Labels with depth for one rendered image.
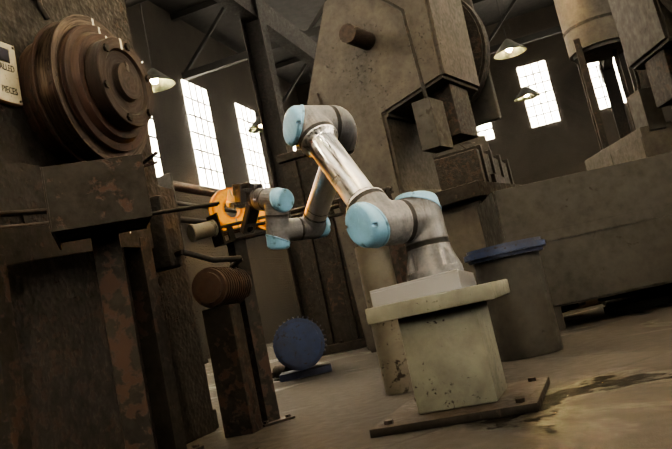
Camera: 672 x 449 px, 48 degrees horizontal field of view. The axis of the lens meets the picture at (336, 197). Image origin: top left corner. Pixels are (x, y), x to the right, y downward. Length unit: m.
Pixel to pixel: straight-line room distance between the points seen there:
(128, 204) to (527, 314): 1.71
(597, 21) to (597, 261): 7.06
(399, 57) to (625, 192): 1.67
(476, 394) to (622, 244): 2.21
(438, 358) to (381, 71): 3.19
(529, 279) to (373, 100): 2.28
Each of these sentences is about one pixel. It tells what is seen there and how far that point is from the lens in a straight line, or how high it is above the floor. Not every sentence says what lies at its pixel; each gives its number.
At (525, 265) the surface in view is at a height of 0.33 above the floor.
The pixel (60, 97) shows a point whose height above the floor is 1.04.
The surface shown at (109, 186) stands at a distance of 1.64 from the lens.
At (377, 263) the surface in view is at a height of 0.44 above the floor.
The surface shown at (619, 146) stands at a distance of 5.84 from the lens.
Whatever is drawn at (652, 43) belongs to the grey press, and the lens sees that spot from 5.22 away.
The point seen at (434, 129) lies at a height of 1.22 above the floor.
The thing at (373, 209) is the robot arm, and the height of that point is 0.53.
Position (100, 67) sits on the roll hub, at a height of 1.13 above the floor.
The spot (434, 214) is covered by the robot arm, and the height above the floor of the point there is 0.50.
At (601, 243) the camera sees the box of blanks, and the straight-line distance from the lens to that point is 3.96.
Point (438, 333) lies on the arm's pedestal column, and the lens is 1.90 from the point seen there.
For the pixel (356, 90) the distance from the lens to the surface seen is 4.95.
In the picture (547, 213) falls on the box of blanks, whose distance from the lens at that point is 3.92.
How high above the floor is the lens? 0.30
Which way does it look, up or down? 9 degrees up
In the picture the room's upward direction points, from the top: 12 degrees counter-clockwise
